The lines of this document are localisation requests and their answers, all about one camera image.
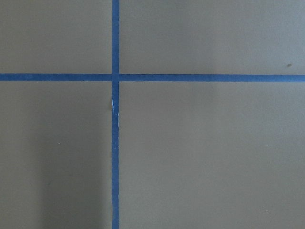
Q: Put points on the blue tape line lengthwise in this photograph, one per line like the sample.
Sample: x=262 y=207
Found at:
x=115 y=114

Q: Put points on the blue tape line crosswise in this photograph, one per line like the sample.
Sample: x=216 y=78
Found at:
x=152 y=77

